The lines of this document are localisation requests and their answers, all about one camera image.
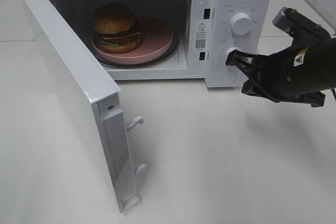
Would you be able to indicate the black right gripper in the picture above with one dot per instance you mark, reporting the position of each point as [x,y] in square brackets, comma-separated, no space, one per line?
[289,76]

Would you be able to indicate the round white door button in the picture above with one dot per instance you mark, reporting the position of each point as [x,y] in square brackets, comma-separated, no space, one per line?
[228,78]

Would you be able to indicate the white control knob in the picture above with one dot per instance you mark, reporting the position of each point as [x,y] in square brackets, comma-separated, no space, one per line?
[241,22]
[226,53]

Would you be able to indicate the pink round plate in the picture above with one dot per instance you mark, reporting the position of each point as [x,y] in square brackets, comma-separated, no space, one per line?
[153,38]

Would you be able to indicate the burger with sesame-free bun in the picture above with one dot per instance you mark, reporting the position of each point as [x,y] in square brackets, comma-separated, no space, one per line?
[116,28]

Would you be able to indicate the white microwave door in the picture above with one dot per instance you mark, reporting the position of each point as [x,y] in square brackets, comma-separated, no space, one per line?
[91,98]

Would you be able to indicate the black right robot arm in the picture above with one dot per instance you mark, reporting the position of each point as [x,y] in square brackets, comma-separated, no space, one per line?
[326,46]

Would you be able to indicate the white microwave oven body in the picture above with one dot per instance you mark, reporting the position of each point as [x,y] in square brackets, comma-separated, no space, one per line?
[202,27]

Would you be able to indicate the glass microwave turntable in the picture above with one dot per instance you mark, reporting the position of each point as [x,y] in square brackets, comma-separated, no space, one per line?
[168,54]

